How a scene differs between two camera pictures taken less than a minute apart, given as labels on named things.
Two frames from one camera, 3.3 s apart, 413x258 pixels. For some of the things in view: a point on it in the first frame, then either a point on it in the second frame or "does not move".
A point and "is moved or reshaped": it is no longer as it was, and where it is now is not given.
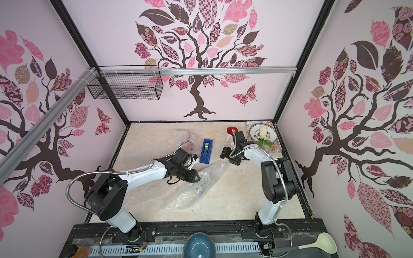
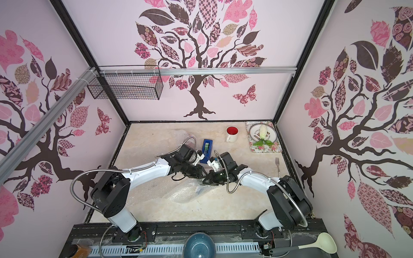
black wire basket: x=129 y=82 does not move
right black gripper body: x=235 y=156 → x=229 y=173
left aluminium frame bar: x=11 y=160 does not move
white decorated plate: x=271 y=133 does not move
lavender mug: x=204 y=179 is moved or reshaped
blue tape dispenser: x=206 y=150 does not move
